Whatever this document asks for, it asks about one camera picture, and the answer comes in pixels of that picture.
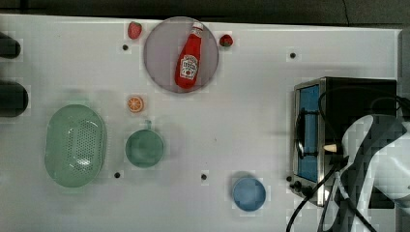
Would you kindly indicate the peeled yellow banana toy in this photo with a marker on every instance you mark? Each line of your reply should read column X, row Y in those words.
column 330, row 148

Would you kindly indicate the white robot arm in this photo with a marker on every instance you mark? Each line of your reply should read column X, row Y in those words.
column 376, row 148

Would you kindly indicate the black toaster oven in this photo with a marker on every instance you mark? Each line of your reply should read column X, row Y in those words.
column 339, row 101

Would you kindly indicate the red ketchup bottle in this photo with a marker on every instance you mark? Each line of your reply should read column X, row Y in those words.
column 188, row 63

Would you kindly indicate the grey round plate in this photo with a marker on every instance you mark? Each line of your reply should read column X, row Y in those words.
column 164, row 46

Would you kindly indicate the green metal cup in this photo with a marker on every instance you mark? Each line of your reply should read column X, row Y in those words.
column 145, row 148

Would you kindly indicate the orange slice toy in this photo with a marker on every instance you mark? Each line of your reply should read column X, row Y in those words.
column 135, row 104

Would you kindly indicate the red strawberry toy right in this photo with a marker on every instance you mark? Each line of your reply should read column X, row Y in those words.
column 226, row 40

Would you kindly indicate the red strawberry toy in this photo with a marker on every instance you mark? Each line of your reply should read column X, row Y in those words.
column 226, row 40
column 134, row 30

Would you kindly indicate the blue bowl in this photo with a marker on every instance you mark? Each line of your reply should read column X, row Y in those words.
column 249, row 194

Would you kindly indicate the red strawberry toy left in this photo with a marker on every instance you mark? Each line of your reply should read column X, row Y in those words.
column 134, row 30

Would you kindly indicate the green oval colander basket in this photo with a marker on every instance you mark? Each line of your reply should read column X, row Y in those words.
column 75, row 146

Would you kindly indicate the black oven door handle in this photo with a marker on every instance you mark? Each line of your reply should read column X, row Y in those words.
column 300, row 134

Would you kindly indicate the black cylinder post lower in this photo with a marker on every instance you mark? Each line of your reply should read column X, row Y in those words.
column 13, row 99

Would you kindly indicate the black cylinder post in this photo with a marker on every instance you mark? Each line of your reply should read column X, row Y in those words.
column 13, row 99
column 9, row 47

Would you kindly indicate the black cylinder post upper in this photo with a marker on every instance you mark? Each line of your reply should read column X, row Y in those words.
column 9, row 47

